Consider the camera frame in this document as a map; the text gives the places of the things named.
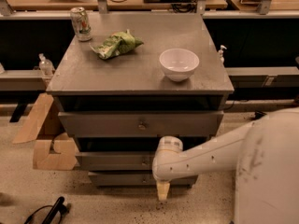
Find black cable on floor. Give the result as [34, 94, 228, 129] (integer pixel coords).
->
[23, 196, 72, 224]

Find grey drawer cabinet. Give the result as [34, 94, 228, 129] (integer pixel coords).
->
[46, 11, 235, 189]

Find white pump bottle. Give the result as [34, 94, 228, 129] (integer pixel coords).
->
[218, 45, 227, 63]

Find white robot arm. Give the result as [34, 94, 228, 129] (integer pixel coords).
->
[152, 108, 299, 224]

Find white bowl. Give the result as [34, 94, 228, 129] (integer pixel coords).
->
[159, 49, 200, 82]

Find grey bottom drawer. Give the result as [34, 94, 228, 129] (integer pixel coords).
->
[88, 170, 200, 188]

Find green chip bag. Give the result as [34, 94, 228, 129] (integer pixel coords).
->
[90, 29, 143, 60]

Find soda can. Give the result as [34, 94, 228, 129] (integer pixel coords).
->
[70, 7, 92, 41]

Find grey top drawer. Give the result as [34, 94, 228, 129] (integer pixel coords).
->
[59, 111, 223, 137]

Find clear sanitizer bottle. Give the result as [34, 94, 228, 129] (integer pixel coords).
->
[39, 53, 55, 77]

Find grey drawer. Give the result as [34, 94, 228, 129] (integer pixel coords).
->
[88, 170, 200, 188]
[76, 151, 154, 171]
[59, 111, 223, 137]

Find cardboard box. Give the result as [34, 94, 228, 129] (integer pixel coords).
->
[13, 93, 78, 171]

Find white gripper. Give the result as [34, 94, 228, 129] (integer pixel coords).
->
[156, 136, 183, 202]

